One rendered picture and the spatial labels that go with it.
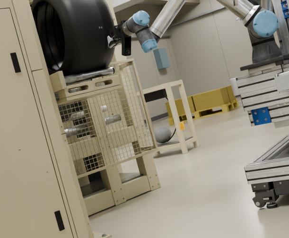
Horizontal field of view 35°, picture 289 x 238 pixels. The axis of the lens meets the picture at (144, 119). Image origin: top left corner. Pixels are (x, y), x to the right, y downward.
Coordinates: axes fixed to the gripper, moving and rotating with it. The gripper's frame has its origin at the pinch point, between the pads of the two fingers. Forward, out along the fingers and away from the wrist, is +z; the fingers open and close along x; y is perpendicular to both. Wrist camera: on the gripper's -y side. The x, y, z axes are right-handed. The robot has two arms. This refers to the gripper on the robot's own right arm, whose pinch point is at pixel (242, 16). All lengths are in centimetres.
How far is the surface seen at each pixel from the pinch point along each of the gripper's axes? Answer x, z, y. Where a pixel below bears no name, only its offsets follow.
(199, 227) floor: -122, -44, 91
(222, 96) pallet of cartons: 383, 503, 126
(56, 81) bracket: -144, 2, -4
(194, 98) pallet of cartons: 353, 554, 112
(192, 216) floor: -111, -23, 92
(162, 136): 35, 213, 90
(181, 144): 36, 184, 102
